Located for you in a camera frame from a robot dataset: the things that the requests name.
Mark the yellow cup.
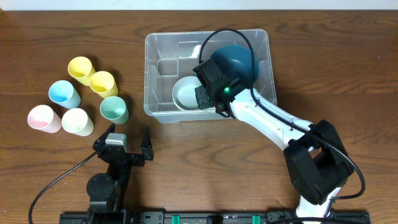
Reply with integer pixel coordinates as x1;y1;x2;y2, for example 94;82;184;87
67;56;95;86
89;71;118;98

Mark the pink cup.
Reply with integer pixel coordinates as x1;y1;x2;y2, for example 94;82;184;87
27;105;62;133

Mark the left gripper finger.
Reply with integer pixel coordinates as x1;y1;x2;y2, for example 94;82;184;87
93;123;116;152
140;128;154;161

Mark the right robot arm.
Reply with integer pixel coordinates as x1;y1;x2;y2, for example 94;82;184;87
193;59;355;218

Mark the cream white cup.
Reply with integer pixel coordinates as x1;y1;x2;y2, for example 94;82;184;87
62;108;94;137

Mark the right black cable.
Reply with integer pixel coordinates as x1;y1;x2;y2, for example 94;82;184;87
198;28;366;218

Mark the grey small bowl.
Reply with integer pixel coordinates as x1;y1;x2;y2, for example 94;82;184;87
172;76;201;110

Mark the yellow cup front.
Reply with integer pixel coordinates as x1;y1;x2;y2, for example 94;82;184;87
89;71;118;98

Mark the light blue cup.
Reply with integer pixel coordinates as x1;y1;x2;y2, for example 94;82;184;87
49;80;81;109

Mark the yellow cup rear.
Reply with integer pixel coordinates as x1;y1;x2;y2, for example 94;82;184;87
67;56;95;86

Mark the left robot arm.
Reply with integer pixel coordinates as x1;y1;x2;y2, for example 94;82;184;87
86;124;154;224

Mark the mint green cup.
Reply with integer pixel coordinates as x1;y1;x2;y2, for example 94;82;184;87
100;96;129;124

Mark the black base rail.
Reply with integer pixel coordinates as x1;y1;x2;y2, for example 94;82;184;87
58;210;372;224

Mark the dark blue bowl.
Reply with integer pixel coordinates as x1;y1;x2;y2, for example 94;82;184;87
210;45;259;88

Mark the clear plastic storage container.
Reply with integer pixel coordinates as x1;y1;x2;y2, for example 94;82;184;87
144;29;277;123

